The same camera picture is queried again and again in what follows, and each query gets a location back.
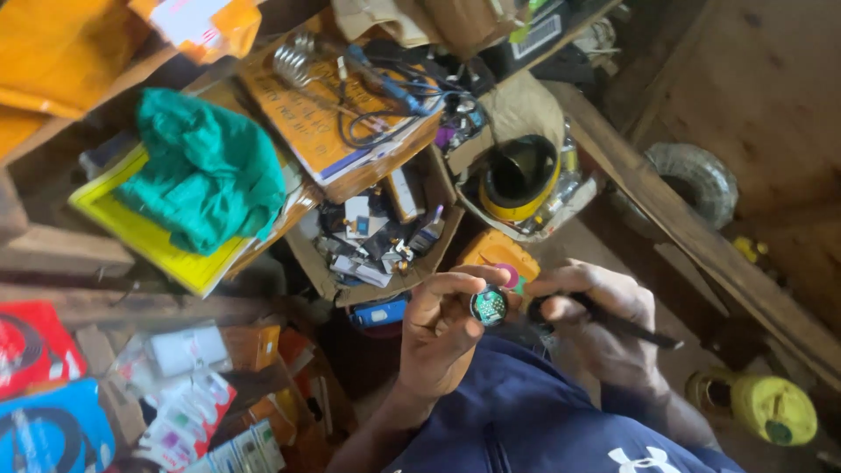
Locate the person's navy blue shirt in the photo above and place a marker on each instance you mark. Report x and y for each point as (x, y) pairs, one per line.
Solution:
(525, 420)

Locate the yellow and black round container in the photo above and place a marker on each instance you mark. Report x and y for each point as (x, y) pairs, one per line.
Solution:
(519, 181)

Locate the stack of small white packets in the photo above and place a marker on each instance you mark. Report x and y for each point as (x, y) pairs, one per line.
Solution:
(240, 453)

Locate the long wooden plank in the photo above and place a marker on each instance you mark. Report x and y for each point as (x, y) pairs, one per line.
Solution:
(690, 236)

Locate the cardboard box of electronic parts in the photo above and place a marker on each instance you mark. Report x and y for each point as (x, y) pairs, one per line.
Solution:
(374, 243)

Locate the white charger in clear packet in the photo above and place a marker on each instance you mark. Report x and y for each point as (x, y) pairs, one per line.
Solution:
(187, 349)

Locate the person's left hand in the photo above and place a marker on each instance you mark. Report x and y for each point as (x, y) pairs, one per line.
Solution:
(433, 348)

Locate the small orange box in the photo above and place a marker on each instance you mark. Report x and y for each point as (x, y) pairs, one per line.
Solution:
(253, 347)

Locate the large yellow envelope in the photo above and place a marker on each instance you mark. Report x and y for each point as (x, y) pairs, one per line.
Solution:
(59, 52)

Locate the brown cardboard pieces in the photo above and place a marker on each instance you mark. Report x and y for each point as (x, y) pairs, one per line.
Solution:
(433, 23)

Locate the yellow plastic jerrycan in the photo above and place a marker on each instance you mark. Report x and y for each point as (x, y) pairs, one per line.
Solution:
(772, 407)

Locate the green cloth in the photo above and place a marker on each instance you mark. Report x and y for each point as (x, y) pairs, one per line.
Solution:
(203, 171)

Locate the blue device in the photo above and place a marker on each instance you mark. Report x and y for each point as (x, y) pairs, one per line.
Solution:
(380, 312)

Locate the black box with white label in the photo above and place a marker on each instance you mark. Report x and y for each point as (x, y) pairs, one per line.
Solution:
(535, 39)

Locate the person's right fingers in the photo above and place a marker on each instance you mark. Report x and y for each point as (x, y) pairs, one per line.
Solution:
(548, 295)

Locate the yellow packet with white label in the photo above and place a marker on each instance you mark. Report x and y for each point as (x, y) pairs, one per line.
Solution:
(197, 26)

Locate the person's right hand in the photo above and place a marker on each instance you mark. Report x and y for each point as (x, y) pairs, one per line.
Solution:
(604, 315)

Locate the small round circuit board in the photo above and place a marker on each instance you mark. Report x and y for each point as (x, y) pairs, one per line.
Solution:
(489, 306)

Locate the yellow flat folder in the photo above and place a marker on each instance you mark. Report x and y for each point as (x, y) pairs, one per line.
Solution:
(157, 246)

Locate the metal coil stand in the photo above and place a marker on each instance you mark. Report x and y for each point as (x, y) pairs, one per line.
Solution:
(294, 60)

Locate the orange plastic case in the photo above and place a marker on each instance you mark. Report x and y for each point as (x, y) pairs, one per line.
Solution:
(489, 253)

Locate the pink round disc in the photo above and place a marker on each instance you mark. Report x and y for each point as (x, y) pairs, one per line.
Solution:
(508, 274)

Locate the grey rubber tyre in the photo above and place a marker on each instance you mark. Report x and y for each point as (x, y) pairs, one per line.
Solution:
(706, 181)

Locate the blue soldering iron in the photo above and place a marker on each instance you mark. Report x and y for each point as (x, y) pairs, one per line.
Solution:
(391, 85)

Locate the orange printed cardboard box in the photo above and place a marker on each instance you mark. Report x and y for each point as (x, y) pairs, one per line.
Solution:
(309, 125)

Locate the white and pink blister packet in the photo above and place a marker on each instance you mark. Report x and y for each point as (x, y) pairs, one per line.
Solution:
(187, 417)

